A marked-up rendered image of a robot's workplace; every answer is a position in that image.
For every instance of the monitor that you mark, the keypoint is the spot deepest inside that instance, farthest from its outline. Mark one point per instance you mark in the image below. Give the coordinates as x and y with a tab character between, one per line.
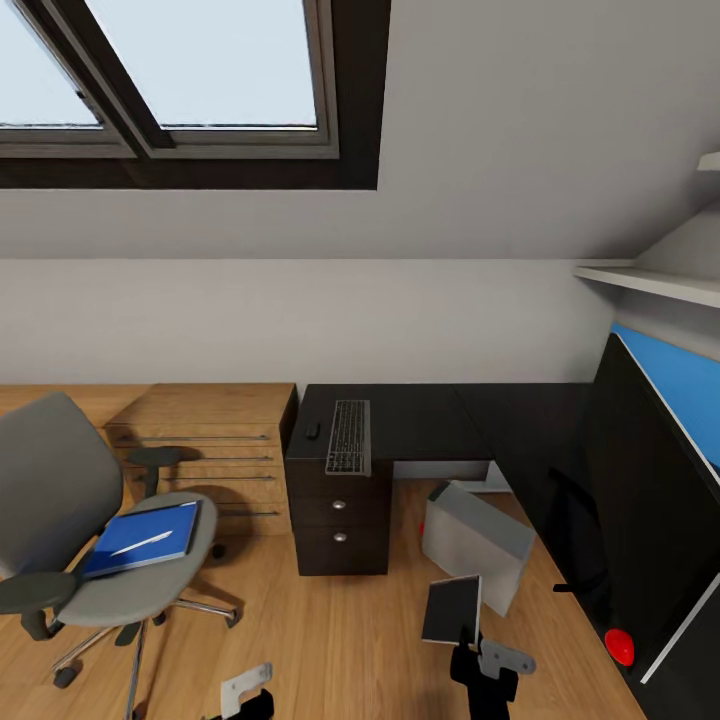
658	505

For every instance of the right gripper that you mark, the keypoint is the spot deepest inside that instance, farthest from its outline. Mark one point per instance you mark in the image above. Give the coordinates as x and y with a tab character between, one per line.
465	669

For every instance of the swivel chair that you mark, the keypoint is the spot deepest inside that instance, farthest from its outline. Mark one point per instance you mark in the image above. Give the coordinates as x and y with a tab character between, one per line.
60	485

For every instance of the folder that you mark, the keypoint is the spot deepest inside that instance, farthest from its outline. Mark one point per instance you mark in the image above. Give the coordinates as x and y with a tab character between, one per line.
131	528

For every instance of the keyboard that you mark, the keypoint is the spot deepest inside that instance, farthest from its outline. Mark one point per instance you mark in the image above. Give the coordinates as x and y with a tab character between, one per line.
350	443

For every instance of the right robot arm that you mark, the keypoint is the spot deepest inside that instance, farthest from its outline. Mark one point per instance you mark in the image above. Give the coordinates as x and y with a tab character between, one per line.
491	675

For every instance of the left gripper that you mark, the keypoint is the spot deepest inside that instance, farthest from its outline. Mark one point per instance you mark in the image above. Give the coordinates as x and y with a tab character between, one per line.
259	708

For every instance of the notebook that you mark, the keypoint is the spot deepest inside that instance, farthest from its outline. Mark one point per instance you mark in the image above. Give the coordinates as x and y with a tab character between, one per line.
451	605

